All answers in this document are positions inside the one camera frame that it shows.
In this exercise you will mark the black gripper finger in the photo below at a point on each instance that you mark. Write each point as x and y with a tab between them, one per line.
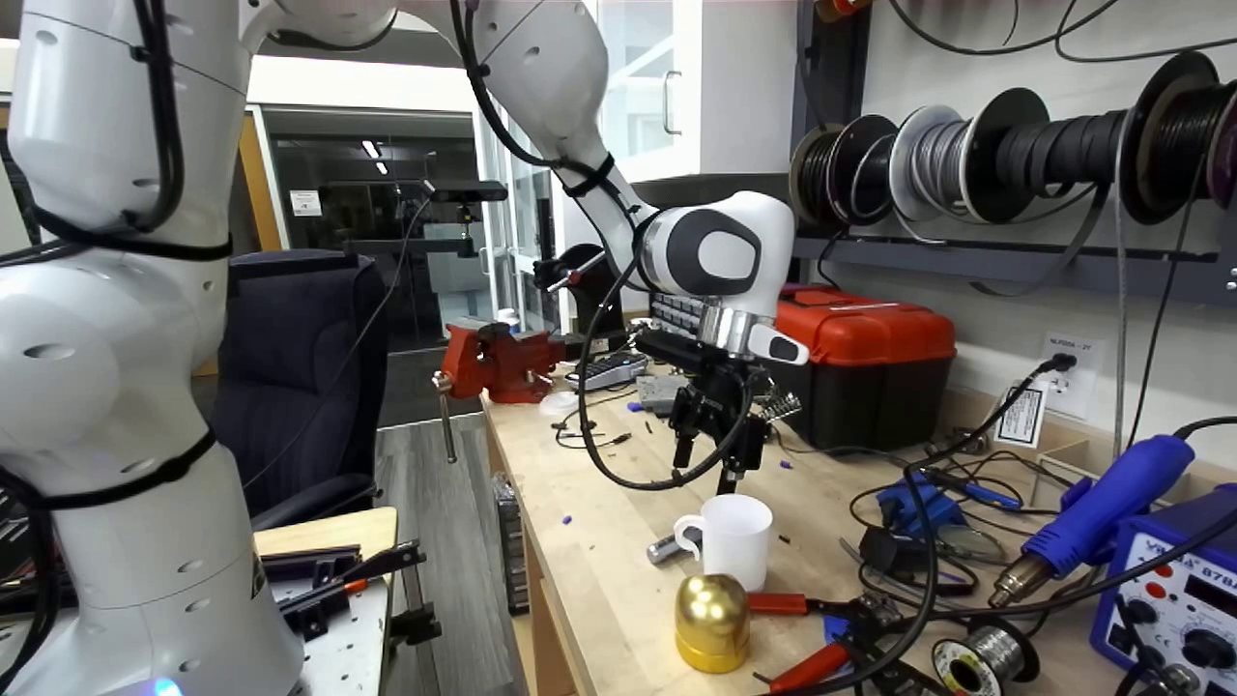
683	455
745	458

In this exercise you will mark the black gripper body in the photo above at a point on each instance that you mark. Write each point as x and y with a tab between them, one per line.
715	397

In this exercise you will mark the silver black marker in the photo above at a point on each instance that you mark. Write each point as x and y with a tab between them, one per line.
661	550

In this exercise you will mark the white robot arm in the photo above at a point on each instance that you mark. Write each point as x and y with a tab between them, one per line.
126	126

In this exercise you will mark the white mug cup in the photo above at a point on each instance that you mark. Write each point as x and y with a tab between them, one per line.
728	535

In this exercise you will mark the red black toolbox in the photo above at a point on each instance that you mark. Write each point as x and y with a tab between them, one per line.
876	370

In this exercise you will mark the gold tip cleaner holder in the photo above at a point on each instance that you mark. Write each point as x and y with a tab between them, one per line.
714	625

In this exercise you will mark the red bench vise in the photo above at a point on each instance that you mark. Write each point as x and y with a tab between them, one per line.
496	360

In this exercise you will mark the blue hot air gun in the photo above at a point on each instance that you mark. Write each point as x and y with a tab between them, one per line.
1093	510

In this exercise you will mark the black office chair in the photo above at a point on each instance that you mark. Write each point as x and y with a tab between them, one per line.
304	371

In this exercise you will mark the blue soldering station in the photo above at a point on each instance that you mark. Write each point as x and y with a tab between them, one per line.
1185	612

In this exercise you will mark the red handled pliers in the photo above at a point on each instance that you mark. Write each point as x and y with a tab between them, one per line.
834	647

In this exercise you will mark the black wire spool left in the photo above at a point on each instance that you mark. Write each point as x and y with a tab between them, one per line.
839	171

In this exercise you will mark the black wire spool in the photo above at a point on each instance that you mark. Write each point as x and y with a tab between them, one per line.
1167	137
839	171
1013	152

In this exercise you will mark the solder wire spool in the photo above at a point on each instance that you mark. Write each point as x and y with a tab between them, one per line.
982	663

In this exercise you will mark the white wall cabinet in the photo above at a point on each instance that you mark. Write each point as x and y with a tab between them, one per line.
697	88

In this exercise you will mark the white wire spool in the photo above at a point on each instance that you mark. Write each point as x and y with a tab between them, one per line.
924	162

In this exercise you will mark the wall power outlet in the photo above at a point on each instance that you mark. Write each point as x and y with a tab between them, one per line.
1068	360

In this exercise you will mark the black wire spool middle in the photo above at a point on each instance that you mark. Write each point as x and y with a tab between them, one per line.
1013	152

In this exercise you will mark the black wire spool right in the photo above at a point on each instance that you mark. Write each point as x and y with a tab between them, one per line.
1167	137

